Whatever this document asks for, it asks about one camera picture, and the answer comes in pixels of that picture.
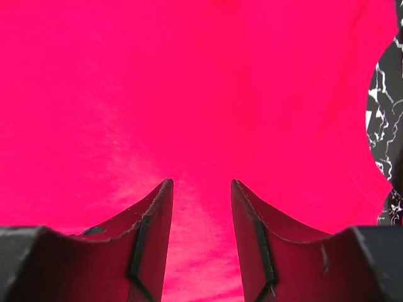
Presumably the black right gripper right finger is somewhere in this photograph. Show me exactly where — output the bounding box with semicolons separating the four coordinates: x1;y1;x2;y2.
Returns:
231;180;334;301

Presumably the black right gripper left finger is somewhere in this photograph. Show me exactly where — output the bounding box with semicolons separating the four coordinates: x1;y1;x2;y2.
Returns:
75;179;174;301

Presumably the red t shirt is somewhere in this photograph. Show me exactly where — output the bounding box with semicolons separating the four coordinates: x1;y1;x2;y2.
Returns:
1;1;397;301

